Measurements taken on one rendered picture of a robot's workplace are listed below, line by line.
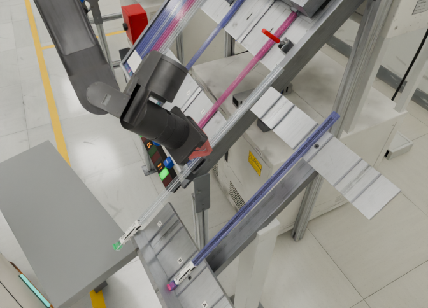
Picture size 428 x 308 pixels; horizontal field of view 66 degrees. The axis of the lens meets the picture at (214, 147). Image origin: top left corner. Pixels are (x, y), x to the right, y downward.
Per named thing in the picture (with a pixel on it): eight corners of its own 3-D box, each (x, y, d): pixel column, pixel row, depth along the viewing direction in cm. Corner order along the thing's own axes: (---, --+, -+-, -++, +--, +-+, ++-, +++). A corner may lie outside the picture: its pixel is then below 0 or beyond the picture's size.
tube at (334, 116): (173, 290, 72) (170, 290, 71) (171, 284, 72) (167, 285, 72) (340, 116, 62) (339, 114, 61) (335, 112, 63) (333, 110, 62)
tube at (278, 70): (119, 250, 70) (115, 250, 70) (117, 245, 71) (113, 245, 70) (284, 70, 61) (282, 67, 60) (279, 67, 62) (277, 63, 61)
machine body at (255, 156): (255, 252, 155) (272, 165, 111) (195, 155, 199) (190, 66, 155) (359, 202, 175) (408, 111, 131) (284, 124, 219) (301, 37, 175)
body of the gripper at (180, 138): (181, 108, 62) (154, 91, 56) (209, 140, 56) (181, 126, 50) (160, 133, 63) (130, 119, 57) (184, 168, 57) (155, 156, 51)
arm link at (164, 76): (83, 97, 52) (81, 100, 44) (116, 34, 52) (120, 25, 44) (149, 131, 57) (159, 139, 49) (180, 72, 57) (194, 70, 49)
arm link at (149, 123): (109, 119, 51) (128, 132, 47) (130, 80, 51) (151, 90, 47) (141, 134, 56) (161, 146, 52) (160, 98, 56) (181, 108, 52)
